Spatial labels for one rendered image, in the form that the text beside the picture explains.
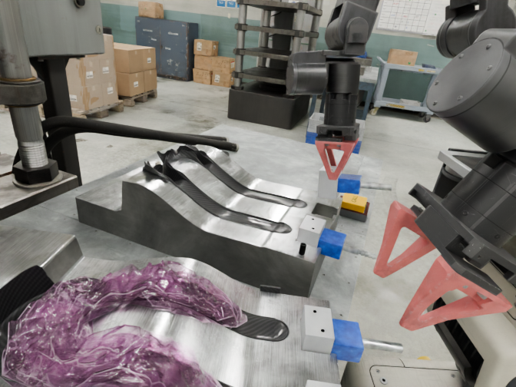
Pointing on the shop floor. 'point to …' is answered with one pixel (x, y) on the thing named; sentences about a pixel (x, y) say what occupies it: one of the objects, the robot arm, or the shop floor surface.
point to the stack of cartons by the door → (212, 64)
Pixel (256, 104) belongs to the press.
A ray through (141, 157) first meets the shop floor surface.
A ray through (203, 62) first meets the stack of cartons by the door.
